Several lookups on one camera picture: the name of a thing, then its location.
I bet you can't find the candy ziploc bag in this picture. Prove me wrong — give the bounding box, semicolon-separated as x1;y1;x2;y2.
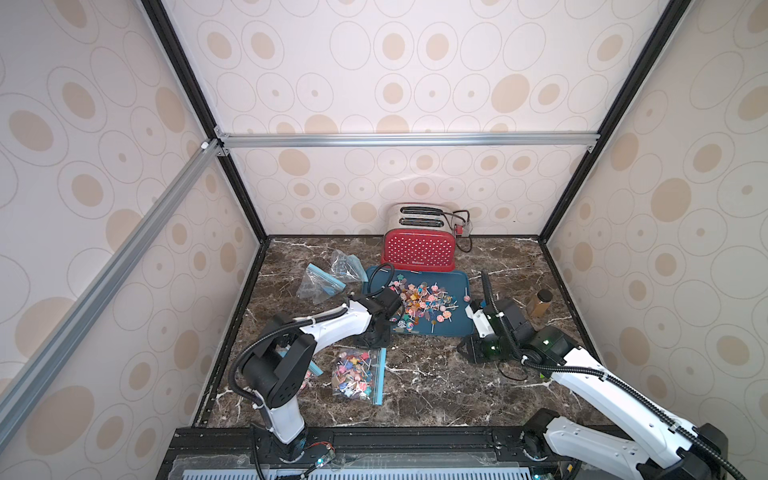
296;263;346;305
331;348;387;406
277;348;323;392
330;250;368;284

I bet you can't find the teal rectangular tray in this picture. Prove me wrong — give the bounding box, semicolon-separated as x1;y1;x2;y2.
362;266;475;338

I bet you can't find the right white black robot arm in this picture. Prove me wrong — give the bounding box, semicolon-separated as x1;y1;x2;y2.
459;298;743;479

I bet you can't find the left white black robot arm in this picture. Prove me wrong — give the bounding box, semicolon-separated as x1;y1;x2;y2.
227;288;403;461

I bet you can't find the pile of loose candies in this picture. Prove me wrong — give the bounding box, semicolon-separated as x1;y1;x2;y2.
389;274;472;334

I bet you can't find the brown bottle black cap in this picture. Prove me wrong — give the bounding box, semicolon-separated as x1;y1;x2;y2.
526;289;553;318

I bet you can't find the red polka dot toaster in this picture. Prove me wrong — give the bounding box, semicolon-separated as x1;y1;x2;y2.
381;203;456;272

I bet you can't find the horizontal aluminium frame bar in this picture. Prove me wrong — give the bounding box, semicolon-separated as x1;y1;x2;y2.
221;131;600;149

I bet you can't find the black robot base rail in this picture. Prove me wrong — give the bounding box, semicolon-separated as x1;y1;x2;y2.
157;426;592;479

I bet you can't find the left slanted aluminium frame bar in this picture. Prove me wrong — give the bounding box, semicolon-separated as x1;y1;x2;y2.
1;139;221;448

